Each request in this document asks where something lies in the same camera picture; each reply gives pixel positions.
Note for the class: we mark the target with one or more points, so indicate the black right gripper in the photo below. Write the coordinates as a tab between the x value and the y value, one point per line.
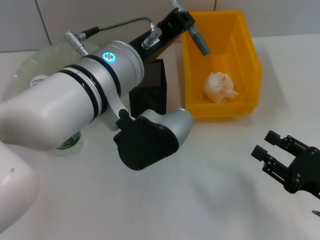
307	172

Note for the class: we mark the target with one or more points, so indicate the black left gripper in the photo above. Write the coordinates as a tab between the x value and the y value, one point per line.
165	32

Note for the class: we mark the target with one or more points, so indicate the grey marker pen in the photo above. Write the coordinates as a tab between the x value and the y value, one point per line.
200	40

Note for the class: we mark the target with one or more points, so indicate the white paper ball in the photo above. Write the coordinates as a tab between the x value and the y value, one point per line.
217	86

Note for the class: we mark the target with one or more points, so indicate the clear bottle with green label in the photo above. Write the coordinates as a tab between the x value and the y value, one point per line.
70	145

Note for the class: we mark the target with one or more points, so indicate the black mesh pen holder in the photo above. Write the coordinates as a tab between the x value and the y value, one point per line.
152	100

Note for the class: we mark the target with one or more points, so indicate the pale green glass fruit plate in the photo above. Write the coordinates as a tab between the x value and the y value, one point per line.
50	60

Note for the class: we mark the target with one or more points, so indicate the yellow plastic bin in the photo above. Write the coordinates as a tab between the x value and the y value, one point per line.
240	50

